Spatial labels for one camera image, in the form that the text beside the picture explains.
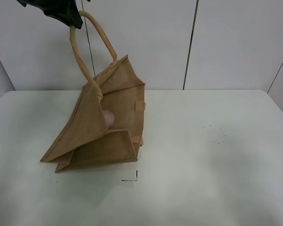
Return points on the pink peach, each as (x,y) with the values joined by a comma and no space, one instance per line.
(109,118)

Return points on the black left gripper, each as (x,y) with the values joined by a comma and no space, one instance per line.
(65,11)

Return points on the brown linen tote bag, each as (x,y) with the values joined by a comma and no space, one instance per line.
(85,141)

